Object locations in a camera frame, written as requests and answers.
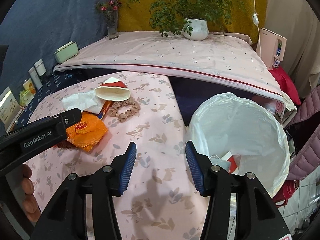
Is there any glass vase with red flowers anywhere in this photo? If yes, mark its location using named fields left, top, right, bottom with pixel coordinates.
left=95, top=0, right=122, bottom=40

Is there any pink puffer jacket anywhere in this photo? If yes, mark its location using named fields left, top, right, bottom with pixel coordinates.
left=286, top=86, right=319, bottom=180

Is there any white power cord with switch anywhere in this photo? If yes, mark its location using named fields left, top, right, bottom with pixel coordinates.
left=247, top=0, right=263, bottom=59

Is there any small red white paper cup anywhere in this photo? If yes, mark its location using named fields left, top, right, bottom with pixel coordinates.
left=94, top=77, right=131, bottom=102

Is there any red thermos jug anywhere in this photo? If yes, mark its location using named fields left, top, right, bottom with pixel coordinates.
left=272, top=180, right=299, bottom=208

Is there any white cosmetic bottle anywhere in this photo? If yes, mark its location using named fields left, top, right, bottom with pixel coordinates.
left=34, top=59, right=47, bottom=77

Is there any white tape roll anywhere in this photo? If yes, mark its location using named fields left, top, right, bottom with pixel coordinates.
left=281, top=91, right=297, bottom=112

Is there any white trash bag bin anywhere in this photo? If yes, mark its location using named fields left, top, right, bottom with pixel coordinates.
left=188, top=93, right=290, bottom=197

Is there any small green item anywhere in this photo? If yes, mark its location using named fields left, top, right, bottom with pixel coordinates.
left=20, top=90, right=34, bottom=107

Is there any white tissue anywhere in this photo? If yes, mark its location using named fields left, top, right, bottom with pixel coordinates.
left=62, top=90, right=106, bottom=114

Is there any pink water dispenser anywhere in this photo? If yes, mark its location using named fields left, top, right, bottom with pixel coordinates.
left=256, top=28, right=287, bottom=70

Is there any pink floral table cloth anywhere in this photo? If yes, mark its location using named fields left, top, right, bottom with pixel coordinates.
left=28, top=72, right=208, bottom=239

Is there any large red white paper cup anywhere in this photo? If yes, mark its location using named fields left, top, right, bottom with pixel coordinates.
left=221, top=151, right=239, bottom=174

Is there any pink speckled table cloth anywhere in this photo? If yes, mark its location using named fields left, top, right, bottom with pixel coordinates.
left=54, top=31, right=284, bottom=103

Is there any brown dotted hair scrunchie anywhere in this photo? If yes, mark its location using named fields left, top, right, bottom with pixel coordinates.
left=107, top=97, right=140, bottom=122

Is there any green potted plant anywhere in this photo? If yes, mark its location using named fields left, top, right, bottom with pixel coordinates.
left=127, top=0, right=246, bottom=37

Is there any person's left hand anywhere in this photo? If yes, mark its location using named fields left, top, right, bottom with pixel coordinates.
left=21, top=164, right=41, bottom=222

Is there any beige curtain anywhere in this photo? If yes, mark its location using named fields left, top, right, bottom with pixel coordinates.
left=265, top=0, right=319, bottom=98

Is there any small orange box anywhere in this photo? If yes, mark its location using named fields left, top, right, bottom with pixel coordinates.
left=23, top=78, right=36, bottom=95

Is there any red cloth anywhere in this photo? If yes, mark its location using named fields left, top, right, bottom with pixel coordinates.
left=269, top=66, right=301, bottom=106

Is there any white framed card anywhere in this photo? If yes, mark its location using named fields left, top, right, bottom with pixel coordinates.
left=0, top=87, right=23, bottom=133

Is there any orange plastic bag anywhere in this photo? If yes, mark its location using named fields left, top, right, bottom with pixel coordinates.
left=57, top=101, right=113, bottom=152

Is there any pale green box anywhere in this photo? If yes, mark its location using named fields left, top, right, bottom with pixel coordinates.
left=54, top=41, right=79, bottom=64

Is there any white knitted sock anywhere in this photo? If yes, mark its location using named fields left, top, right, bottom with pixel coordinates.
left=209, top=155, right=231, bottom=172

